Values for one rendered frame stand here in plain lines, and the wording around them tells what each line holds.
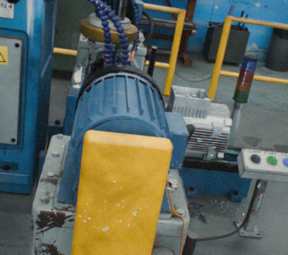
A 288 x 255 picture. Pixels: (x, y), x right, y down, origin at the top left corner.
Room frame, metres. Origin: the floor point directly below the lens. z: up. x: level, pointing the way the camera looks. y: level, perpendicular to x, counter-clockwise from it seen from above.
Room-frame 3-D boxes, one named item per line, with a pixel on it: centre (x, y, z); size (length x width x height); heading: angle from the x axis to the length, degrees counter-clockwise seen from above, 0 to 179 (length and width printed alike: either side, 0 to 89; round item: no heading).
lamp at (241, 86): (1.71, -0.39, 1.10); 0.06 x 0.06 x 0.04
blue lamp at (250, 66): (1.71, -0.39, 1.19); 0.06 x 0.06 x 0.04
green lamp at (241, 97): (1.71, -0.39, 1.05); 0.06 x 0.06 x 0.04
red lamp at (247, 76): (1.71, -0.39, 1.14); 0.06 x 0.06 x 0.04
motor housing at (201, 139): (1.38, -0.19, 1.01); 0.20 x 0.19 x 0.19; 97
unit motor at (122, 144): (0.72, 0.00, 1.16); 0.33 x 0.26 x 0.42; 7
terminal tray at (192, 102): (1.38, -0.15, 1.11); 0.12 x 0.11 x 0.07; 97
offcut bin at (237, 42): (6.13, -1.01, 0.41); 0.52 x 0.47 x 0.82; 96
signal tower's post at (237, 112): (1.71, -0.39, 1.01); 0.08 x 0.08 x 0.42; 7
